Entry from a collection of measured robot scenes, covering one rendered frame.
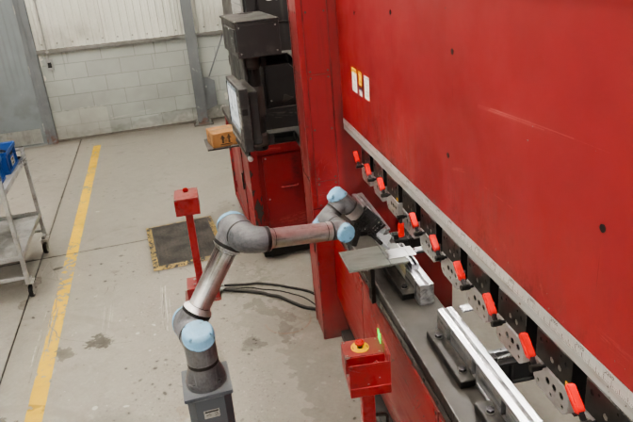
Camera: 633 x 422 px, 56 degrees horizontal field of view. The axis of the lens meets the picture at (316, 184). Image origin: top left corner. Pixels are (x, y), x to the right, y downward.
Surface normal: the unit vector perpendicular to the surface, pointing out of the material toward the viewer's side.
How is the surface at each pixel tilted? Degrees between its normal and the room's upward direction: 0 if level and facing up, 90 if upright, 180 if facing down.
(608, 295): 90
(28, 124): 90
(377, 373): 90
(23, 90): 90
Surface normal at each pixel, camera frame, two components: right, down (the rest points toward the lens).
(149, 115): 0.27, 0.33
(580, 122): -0.98, 0.14
